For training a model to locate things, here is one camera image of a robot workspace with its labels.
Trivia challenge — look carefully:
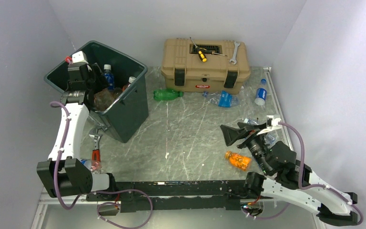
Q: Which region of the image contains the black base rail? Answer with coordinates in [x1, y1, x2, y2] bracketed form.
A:
[86, 172, 266, 213]

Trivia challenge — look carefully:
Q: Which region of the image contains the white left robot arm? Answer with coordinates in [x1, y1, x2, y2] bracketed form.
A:
[37, 62, 118, 200]

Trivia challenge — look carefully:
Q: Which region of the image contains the clear bottle orange label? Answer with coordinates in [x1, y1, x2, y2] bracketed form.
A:
[94, 88, 115, 111]

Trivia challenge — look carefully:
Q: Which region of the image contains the clear bottle blue cap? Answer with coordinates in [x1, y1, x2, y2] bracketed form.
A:
[244, 118, 276, 146]

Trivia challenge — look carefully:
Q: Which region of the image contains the green plastic bottle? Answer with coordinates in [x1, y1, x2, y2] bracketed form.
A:
[153, 89, 184, 101]

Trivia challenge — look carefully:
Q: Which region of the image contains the Pepsi bottle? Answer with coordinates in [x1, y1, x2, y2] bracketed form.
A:
[81, 159, 95, 173]

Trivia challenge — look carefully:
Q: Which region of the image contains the purple cable loop front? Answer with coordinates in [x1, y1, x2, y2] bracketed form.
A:
[96, 189, 153, 229]

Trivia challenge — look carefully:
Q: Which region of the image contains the crushed orange label bottle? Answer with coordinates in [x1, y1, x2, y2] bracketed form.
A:
[122, 76, 136, 92]

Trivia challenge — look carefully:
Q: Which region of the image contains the red handle adjustable wrench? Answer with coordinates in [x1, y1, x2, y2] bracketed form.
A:
[89, 127, 102, 173]

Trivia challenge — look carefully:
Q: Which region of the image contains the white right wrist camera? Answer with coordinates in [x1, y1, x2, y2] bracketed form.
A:
[257, 114, 283, 135]

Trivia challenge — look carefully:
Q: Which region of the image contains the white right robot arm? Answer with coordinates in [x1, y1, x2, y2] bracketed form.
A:
[220, 116, 364, 227]

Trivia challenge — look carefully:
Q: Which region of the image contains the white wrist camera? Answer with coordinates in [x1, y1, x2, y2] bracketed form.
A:
[65, 51, 88, 64]
[257, 114, 283, 135]

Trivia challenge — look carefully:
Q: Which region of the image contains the dark green plastic bin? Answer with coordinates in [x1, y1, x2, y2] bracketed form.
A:
[44, 41, 149, 143]

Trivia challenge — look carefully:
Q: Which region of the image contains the tan plastic toolbox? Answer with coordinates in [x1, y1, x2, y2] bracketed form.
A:
[161, 39, 251, 94]

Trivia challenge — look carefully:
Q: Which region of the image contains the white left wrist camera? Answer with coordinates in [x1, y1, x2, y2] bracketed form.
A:
[65, 51, 88, 64]

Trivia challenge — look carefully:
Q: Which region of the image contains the thin dark screwdriver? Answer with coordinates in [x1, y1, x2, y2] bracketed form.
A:
[199, 48, 226, 56]

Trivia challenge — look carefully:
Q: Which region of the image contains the orange juice bottle right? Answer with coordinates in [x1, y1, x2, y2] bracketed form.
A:
[224, 151, 252, 171]

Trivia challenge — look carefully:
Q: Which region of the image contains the blue label bottle far right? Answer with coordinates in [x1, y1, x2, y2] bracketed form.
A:
[254, 79, 267, 106]

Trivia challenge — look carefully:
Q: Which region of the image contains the silver open-end wrench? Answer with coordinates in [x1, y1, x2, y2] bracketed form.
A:
[229, 41, 241, 65]

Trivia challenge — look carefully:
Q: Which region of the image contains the blue label water bottle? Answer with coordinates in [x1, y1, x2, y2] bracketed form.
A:
[103, 64, 114, 91]

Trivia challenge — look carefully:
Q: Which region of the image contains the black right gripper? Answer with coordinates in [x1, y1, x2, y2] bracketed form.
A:
[220, 121, 271, 174]

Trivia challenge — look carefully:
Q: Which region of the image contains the crushed blue label bottle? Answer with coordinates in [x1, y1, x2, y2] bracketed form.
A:
[202, 91, 239, 108]

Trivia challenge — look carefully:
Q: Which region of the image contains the yellow black screwdriver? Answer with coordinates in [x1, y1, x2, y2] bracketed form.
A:
[189, 37, 207, 62]

